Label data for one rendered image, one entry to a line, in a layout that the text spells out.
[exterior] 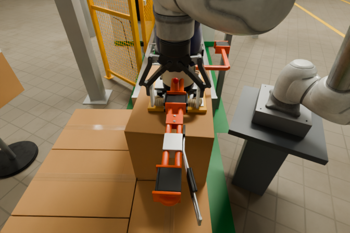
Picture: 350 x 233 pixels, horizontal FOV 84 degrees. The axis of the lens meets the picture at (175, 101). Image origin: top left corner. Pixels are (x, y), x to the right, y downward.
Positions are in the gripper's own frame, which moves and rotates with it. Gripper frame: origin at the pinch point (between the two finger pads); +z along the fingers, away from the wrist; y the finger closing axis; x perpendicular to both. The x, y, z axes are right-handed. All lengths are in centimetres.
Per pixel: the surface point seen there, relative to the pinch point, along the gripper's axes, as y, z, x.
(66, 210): 54, 67, 8
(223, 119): -49, 122, -118
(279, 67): -157, 122, -244
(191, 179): -5.6, 11.6, 18.5
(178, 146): -1.7, 12.5, 7.2
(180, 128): -1.9, 13.0, -1.3
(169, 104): 3.1, 11.5, -12.3
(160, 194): 2.3, 11.9, 22.7
